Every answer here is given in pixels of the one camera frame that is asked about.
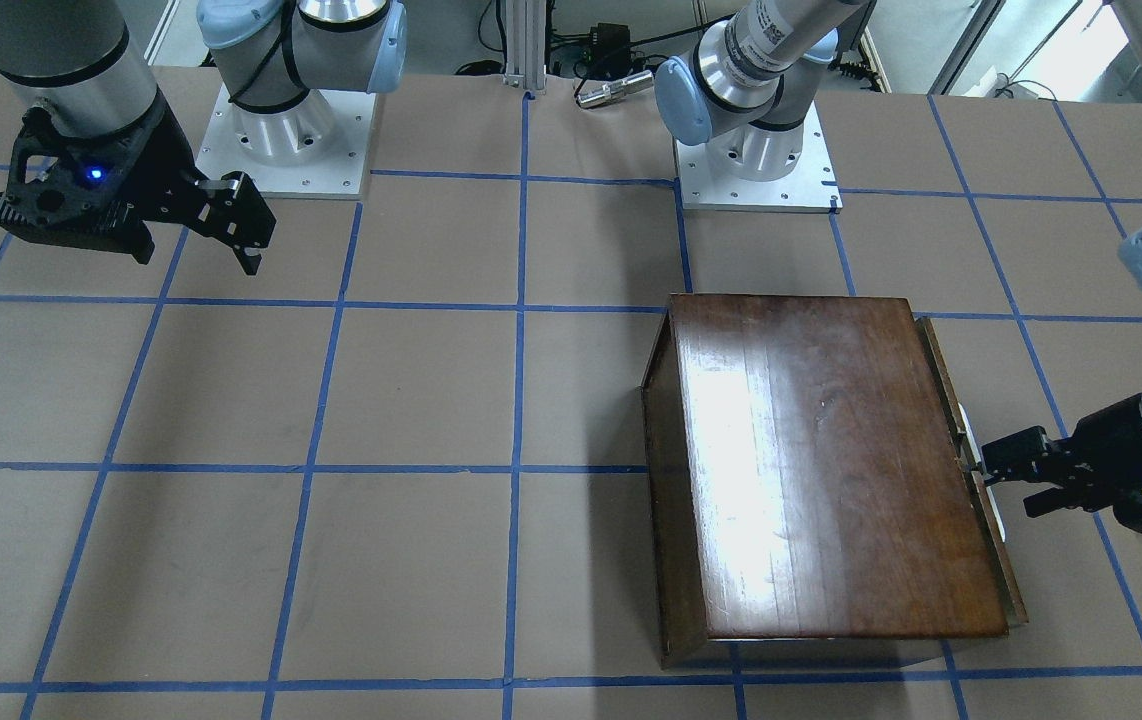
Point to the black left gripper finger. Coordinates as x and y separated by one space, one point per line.
1059 498
1029 455

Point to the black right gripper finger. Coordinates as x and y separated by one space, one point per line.
249 258

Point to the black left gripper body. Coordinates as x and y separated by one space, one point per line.
1103 452

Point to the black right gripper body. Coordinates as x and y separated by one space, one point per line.
159 160

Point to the wooden drawer with white handle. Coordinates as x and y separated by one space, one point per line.
970 462

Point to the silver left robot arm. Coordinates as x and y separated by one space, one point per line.
510 267

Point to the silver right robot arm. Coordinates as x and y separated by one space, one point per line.
80 57

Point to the dark wooden drawer cabinet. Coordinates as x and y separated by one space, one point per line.
808 507

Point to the black power adapter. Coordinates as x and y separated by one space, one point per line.
608 42

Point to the silver metal cylinder tool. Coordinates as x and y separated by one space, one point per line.
615 90

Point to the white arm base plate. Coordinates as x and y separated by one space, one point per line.
753 169
319 150

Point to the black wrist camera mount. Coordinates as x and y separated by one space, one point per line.
99 193

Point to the aluminium frame post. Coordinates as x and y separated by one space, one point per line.
525 45

